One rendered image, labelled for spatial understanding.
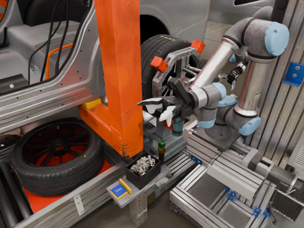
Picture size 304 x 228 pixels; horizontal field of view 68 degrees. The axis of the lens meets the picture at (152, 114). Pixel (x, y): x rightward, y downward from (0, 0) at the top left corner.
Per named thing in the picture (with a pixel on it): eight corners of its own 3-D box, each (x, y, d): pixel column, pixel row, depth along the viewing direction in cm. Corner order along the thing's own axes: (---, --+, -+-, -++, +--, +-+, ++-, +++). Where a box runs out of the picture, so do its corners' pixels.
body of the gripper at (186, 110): (172, 125, 80) (198, 115, 86) (171, 103, 76) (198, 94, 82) (160, 117, 86) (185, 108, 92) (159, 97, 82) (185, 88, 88)
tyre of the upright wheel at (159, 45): (134, 120, 203) (182, 86, 231) (151, 132, 188) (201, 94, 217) (116, 54, 159) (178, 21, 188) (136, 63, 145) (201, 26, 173)
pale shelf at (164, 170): (154, 159, 169) (154, 156, 168) (171, 172, 159) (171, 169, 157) (106, 191, 146) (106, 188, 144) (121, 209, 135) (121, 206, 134)
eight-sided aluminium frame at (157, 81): (194, 100, 210) (202, 42, 179) (200, 102, 206) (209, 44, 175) (151, 123, 180) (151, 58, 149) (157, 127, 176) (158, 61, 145)
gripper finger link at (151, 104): (138, 116, 85) (162, 115, 84) (136, 102, 82) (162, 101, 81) (139, 112, 88) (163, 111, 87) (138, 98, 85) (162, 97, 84)
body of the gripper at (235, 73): (228, 72, 183) (237, 64, 187) (225, 77, 191) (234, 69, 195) (236, 78, 181) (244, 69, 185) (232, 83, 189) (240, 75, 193)
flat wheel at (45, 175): (68, 129, 223) (62, 109, 210) (120, 154, 195) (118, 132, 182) (2, 173, 177) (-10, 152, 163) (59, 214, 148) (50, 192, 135)
